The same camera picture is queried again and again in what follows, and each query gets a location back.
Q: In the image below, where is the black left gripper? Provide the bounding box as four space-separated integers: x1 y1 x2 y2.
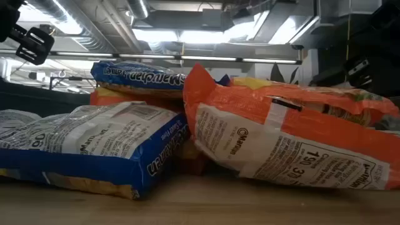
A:
0 0 56 66

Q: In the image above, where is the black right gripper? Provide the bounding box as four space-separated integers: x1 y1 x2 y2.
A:
311 54 400 98

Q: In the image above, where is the orange Maruchan chicken ramen pack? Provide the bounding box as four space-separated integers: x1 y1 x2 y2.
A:
229 77 400 128
89 86 185 114
182 63 400 191

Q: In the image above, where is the blue Maruchan soy sauce pack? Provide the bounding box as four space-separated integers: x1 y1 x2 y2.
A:
0 101 190 201

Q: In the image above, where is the green snake plant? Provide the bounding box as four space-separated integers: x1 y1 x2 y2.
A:
270 62 299 86

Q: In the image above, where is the long ceiling light bar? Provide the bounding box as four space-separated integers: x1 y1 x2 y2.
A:
49 51 303 66

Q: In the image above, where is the black metal rail frame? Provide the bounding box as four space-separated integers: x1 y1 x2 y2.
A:
49 76 94 91

